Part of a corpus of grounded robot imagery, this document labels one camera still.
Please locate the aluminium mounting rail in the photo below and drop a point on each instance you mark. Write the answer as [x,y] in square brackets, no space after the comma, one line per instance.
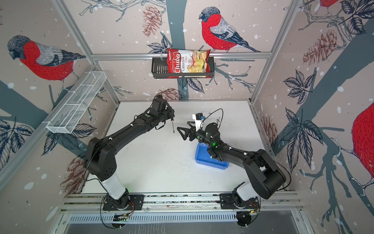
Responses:
[180,202]

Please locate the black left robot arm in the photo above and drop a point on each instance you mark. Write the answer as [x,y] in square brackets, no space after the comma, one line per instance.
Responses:
[101,153]

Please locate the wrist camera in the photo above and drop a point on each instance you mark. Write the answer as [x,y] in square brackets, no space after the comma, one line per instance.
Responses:
[198,119]
[159,104]

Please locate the black wall basket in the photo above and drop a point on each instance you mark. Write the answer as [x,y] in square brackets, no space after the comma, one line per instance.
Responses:
[160,70]

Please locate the blue plastic bin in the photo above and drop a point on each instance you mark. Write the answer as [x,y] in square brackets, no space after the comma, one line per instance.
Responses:
[202,157]

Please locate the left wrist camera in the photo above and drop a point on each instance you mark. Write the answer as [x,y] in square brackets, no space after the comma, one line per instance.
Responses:
[159,104]

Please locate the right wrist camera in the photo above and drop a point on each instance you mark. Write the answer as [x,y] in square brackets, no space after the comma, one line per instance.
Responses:
[198,119]

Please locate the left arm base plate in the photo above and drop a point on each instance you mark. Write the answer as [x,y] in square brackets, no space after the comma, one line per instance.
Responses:
[126,203]

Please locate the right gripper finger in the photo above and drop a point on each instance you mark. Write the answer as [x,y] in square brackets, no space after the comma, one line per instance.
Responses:
[180,129]
[186,134]

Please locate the red cassava chips bag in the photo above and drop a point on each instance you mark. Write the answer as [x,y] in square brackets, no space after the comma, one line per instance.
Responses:
[188,61]

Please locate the white wire mesh shelf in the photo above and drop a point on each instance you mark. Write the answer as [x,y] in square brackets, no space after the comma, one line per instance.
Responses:
[69,115]

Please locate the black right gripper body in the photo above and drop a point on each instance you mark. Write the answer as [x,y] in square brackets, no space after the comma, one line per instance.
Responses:
[201,136]

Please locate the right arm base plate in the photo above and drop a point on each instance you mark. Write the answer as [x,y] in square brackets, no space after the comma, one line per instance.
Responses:
[229,201]

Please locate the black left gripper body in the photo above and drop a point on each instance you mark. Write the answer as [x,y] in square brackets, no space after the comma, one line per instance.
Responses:
[166,115]

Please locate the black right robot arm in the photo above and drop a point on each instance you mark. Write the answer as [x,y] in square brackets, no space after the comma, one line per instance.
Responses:
[264,174]

